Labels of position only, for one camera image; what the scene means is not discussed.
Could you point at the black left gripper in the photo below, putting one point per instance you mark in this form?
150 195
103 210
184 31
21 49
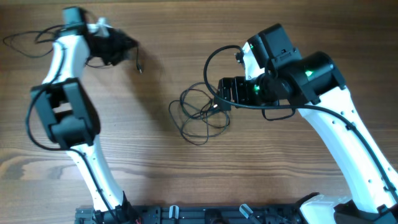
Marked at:
116 46

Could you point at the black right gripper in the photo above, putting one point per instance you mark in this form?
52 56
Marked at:
226 92

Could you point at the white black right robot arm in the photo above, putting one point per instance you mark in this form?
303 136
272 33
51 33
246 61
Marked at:
277 77

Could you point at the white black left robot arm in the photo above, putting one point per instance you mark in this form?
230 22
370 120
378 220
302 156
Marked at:
68 116

